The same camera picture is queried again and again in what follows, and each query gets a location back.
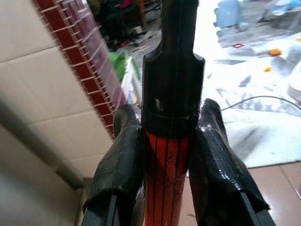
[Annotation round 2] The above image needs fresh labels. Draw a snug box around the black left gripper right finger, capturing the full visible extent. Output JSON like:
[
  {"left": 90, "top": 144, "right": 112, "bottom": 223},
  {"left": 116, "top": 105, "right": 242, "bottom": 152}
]
[{"left": 189, "top": 98, "right": 270, "bottom": 226}]

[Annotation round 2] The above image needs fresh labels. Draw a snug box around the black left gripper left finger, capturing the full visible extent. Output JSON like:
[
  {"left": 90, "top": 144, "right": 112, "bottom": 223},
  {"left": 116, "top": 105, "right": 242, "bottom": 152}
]
[{"left": 82, "top": 103, "right": 144, "bottom": 226}]

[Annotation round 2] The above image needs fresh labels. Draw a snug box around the orange and black broom handle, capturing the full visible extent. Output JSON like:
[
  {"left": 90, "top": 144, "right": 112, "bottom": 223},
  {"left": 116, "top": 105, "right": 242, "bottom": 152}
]
[{"left": 140, "top": 0, "right": 206, "bottom": 226}]

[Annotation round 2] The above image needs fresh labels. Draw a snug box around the white patterned play mat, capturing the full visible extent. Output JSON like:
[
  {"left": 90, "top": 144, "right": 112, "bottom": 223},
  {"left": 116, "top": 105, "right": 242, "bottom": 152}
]
[{"left": 122, "top": 0, "right": 301, "bottom": 169}]

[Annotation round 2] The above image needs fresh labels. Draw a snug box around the green plastic bag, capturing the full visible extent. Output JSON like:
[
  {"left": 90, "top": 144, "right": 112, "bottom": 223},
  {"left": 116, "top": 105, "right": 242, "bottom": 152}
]
[{"left": 107, "top": 51, "right": 141, "bottom": 82}]

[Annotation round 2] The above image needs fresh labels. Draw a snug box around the red shelf rack with slats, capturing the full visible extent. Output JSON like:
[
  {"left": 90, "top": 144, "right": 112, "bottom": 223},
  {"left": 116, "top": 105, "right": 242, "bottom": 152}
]
[{"left": 32, "top": 0, "right": 129, "bottom": 139}]

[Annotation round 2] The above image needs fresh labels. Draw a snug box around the light blue plastic stool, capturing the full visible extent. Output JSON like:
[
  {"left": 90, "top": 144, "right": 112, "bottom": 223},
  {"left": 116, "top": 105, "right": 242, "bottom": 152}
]
[{"left": 213, "top": 0, "right": 250, "bottom": 31}]

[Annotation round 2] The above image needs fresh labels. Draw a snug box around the grey cable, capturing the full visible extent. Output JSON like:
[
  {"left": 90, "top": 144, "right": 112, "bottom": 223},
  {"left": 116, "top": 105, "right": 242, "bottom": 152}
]
[{"left": 222, "top": 95, "right": 301, "bottom": 111}]

